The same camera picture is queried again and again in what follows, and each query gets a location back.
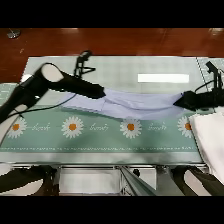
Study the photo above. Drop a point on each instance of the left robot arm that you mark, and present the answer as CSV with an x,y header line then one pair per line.
x,y
31,89

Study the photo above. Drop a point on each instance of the silver frame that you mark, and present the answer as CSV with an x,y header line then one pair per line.
x,y
135,182

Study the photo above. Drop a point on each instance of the white garment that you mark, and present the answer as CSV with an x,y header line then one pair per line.
x,y
210,140

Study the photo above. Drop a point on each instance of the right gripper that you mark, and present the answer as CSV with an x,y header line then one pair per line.
x,y
190,101

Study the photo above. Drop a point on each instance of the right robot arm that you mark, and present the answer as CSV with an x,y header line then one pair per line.
x,y
213,99

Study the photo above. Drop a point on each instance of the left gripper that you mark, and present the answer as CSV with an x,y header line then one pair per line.
x,y
92,90

